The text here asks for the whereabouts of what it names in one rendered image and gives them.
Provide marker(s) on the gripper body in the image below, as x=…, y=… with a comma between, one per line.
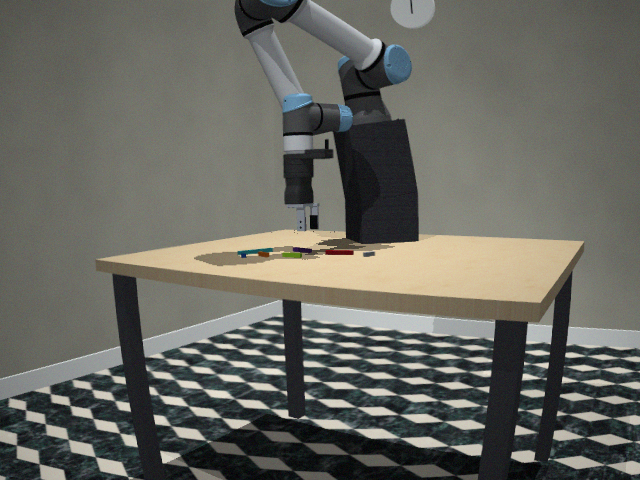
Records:
x=299, y=165

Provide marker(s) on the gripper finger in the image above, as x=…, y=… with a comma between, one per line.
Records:
x=301, y=219
x=314, y=215

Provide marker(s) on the turquoise rod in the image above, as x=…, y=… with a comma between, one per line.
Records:
x=254, y=251

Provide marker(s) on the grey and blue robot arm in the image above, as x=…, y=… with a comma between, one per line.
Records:
x=362, y=97

